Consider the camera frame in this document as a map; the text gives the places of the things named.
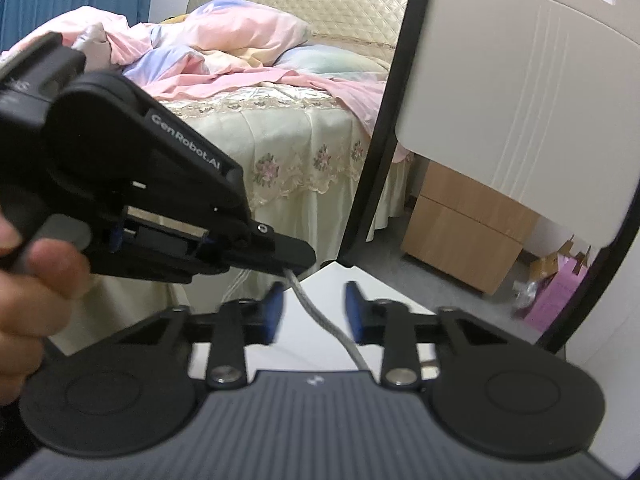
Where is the pink box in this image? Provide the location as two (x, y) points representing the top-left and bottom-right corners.
(525, 255), (589, 333)

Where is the brown cardboard box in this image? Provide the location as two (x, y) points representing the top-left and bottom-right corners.
(529, 236), (593, 281)

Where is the white chair with black frame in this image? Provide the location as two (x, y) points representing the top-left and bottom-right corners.
(187, 0), (640, 480)

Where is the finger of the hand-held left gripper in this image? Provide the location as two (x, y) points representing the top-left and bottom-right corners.
(91, 254), (232, 286)
(220, 219), (316, 277)

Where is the pink pastel duvet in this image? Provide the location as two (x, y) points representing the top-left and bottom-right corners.
(0, 0), (401, 136)

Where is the cream quilted bed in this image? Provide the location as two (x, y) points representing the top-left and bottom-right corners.
(47, 0), (416, 356)

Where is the crumpled clear plastic bag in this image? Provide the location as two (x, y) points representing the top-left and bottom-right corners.
(512, 280), (544, 319)

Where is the pastel pillow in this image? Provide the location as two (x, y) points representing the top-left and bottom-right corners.
(272, 42), (391, 81)

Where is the silver padded jacket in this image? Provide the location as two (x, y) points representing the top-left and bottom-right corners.
(72, 25), (109, 54)

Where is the white shoelace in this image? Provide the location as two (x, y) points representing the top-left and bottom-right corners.
(227, 266), (373, 373)

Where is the person's left hand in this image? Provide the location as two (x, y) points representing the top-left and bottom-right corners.
(0, 211), (92, 406)

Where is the wooden nightstand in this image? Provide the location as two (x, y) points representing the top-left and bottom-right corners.
(401, 160), (541, 296)

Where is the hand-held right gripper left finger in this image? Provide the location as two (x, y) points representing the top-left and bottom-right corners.
(117, 282), (286, 391)

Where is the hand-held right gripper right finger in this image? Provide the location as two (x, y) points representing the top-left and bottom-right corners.
(345, 282), (516, 391)

